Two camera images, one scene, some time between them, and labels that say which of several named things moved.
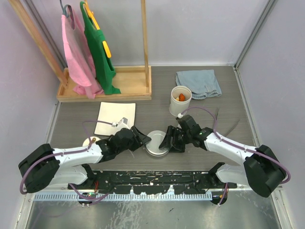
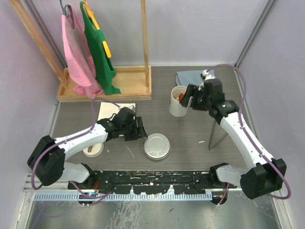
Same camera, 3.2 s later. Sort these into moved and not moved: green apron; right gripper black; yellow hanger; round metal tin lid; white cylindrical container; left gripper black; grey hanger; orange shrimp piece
Moved: right gripper black; round metal tin lid; left gripper black
Not moved: yellow hanger; orange shrimp piece; grey hanger; white cylindrical container; green apron
